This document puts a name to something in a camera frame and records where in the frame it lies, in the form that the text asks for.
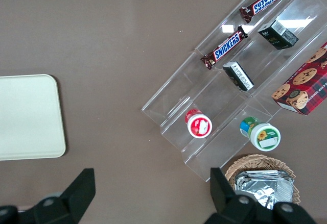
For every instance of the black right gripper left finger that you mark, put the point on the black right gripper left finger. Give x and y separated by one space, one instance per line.
74 198

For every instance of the green lidded jar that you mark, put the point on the green lidded jar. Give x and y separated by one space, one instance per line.
263 134

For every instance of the red tartan cookie box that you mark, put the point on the red tartan cookie box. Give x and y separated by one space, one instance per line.
304 86

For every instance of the tan oval wicker basket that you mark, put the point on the tan oval wicker basket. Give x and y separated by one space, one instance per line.
253 161

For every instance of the clear acrylic stepped stand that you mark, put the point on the clear acrylic stepped stand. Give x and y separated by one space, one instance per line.
184 99

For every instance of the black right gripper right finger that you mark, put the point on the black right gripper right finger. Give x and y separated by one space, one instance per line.
230 203

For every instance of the cream rectangular serving tray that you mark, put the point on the cream rectangular serving tray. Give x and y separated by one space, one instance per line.
28 117

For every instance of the small black carton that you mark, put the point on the small black carton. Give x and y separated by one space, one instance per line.
278 35
238 77

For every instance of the red lidded jar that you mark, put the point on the red lidded jar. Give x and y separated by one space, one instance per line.
199 125

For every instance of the silver foil packets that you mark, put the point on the silver foil packets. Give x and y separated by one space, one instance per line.
265 188

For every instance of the snickers chocolate bar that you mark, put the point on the snickers chocolate bar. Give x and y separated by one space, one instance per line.
226 47
267 0

